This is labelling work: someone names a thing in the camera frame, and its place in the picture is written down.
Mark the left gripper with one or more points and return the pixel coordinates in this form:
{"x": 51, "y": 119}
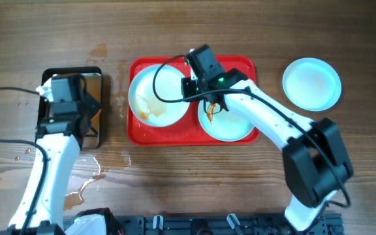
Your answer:
{"x": 95, "y": 104}

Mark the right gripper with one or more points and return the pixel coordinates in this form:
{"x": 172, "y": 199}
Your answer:
{"x": 187, "y": 83}

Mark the light blue plate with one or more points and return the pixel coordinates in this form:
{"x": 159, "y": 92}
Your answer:
{"x": 221, "y": 124}
{"x": 151, "y": 93}
{"x": 312, "y": 84}

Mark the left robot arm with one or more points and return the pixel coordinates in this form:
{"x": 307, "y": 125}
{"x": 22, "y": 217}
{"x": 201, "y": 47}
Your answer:
{"x": 41, "y": 207}

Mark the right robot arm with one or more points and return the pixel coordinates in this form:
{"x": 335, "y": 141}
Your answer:
{"x": 315, "y": 160}

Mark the red plastic serving tray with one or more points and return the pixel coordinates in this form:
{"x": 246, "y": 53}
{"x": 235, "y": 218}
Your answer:
{"x": 187, "y": 131}

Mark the black water-filled baking pan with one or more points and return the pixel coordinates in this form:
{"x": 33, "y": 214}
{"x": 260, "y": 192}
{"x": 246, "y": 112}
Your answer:
{"x": 94, "y": 87}

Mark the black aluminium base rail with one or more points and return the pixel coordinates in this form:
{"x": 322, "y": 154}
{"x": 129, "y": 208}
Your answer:
{"x": 260, "y": 224}

